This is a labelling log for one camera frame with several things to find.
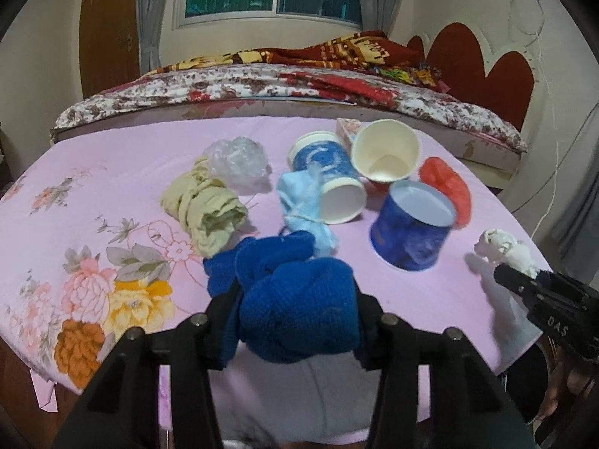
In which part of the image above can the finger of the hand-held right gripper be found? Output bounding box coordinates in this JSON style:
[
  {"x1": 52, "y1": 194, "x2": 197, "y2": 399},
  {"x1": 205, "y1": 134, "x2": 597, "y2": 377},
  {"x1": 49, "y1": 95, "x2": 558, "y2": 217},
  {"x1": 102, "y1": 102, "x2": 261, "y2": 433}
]
[{"x1": 493, "y1": 262, "x2": 553, "y2": 309}]

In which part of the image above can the small pink cardboard box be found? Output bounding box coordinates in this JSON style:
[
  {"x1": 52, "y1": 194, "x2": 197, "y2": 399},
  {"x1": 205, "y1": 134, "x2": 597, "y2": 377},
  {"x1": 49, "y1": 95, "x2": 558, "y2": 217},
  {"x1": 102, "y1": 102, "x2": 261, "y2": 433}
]
[{"x1": 335, "y1": 118, "x2": 363, "y2": 155}]

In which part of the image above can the red plastic bag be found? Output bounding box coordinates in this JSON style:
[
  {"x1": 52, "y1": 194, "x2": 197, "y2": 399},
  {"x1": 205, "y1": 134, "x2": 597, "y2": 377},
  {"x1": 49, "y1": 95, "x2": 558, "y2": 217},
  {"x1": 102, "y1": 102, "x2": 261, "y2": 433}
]
[{"x1": 419, "y1": 156, "x2": 472, "y2": 230}]

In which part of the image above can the light blue face mask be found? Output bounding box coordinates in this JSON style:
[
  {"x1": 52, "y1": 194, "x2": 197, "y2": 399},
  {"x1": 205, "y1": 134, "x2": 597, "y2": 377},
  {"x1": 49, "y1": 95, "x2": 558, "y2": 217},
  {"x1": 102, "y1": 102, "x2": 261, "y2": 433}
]
[{"x1": 276, "y1": 166, "x2": 340, "y2": 258}]

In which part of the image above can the pink floral tablecloth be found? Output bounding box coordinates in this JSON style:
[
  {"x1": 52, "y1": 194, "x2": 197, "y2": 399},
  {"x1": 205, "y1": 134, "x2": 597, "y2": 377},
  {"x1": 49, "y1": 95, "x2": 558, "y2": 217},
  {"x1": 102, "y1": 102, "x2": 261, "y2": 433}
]
[{"x1": 0, "y1": 117, "x2": 555, "y2": 445}]

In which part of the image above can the beige crumpled cloth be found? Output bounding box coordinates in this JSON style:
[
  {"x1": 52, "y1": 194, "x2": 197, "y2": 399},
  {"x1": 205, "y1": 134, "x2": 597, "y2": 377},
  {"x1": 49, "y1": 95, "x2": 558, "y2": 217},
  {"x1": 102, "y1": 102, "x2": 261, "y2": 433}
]
[{"x1": 160, "y1": 156, "x2": 250, "y2": 259}]

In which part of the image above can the brown wooden door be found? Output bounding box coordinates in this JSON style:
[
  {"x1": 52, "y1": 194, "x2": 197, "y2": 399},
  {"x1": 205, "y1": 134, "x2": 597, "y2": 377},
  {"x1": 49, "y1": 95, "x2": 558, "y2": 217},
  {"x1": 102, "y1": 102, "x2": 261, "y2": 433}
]
[{"x1": 79, "y1": 0, "x2": 141, "y2": 101}]

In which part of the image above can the blue knitted cloth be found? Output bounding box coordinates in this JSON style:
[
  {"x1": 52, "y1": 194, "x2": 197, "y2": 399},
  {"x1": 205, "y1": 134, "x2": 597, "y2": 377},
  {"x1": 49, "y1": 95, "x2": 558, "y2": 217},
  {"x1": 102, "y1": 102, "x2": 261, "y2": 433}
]
[{"x1": 203, "y1": 231, "x2": 362, "y2": 368}]

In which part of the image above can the red printed blanket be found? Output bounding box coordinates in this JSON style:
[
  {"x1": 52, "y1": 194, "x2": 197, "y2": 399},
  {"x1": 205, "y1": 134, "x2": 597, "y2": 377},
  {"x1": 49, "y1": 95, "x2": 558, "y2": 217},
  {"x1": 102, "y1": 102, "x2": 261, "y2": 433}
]
[{"x1": 154, "y1": 30, "x2": 450, "y2": 94}]

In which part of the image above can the white paper cup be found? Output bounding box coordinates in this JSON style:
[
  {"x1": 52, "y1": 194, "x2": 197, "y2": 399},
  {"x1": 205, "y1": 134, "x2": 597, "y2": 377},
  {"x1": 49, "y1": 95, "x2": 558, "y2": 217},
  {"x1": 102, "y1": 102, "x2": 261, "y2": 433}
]
[{"x1": 351, "y1": 119, "x2": 423, "y2": 184}]

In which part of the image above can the short blue paper cup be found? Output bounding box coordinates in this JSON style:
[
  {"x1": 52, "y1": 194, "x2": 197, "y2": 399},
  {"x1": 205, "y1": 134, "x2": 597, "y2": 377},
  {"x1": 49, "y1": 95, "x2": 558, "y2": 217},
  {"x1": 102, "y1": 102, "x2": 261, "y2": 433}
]
[{"x1": 369, "y1": 179, "x2": 457, "y2": 272}]

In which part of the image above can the clear crumpled plastic wrap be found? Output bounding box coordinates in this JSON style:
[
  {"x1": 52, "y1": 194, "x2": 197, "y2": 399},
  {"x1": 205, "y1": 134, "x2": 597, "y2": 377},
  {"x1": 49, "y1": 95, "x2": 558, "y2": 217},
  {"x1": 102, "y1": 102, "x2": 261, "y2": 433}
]
[{"x1": 203, "y1": 137, "x2": 273, "y2": 195}]

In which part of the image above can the black trash bin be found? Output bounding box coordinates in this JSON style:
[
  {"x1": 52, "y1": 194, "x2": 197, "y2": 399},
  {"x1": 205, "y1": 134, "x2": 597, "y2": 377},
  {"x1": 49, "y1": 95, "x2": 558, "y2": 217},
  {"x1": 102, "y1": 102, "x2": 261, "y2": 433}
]
[{"x1": 502, "y1": 340, "x2": 552, "y2": 427}]

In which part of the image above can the red heart-shaped headboard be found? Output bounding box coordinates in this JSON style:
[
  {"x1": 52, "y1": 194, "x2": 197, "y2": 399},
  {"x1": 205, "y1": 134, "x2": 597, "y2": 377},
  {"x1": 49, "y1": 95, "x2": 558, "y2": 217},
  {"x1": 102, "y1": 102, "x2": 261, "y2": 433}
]
[{"x1": 405, "y1": 21, "x2": 536, "y2": 134}]

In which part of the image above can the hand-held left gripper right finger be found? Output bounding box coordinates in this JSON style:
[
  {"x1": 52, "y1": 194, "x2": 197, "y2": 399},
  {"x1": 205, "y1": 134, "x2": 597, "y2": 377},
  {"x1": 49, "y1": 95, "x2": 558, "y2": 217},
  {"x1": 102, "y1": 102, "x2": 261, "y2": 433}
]
[{"x1": 352, "y1": 282, "x2": 534, "y2": 449}]

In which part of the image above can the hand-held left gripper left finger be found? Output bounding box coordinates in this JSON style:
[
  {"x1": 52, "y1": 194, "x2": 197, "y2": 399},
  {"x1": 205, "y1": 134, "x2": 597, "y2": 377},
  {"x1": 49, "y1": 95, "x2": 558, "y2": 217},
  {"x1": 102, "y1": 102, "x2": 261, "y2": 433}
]
[{"x1": 51, "y1": 284, "x2": 245, "y2": 449}]

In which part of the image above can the white tissue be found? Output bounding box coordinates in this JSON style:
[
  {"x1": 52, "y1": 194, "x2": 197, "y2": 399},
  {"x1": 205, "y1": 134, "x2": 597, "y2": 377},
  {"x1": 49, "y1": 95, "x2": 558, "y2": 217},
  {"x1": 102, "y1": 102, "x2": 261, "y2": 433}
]
[{"x1": 474, "y1": 228, "x2": 540, "y2": 279}]

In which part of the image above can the bed with floral sheet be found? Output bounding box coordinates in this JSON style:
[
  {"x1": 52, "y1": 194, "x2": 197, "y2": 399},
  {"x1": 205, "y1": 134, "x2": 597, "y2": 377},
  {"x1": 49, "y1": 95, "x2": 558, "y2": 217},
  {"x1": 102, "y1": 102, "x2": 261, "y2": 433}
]
[{"x1": 49, "y1": 63, "x2": 529, "y2": 174}]

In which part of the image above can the tall blue patterned paper cup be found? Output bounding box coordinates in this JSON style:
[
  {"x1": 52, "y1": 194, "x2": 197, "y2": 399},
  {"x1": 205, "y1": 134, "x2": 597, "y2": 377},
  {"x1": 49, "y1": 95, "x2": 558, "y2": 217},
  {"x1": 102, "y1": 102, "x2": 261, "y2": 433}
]
[{"x1": 287, "y1": 132, "x2": 368, "y2": 225}]

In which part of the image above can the person's right hand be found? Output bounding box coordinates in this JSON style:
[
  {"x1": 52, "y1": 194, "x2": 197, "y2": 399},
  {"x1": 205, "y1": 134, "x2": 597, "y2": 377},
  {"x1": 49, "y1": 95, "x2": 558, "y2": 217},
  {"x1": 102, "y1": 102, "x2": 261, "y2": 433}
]
[{"x1": 543, "y1": 360, "x2": 599, "y2": 431}]

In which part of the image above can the long grey curtain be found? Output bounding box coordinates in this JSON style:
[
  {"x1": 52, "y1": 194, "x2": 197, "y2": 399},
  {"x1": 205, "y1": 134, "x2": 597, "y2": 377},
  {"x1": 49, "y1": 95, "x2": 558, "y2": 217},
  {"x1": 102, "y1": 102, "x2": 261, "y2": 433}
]
[{"x1": 551, "y1": 182, "x2": 599, "y2": 256}]

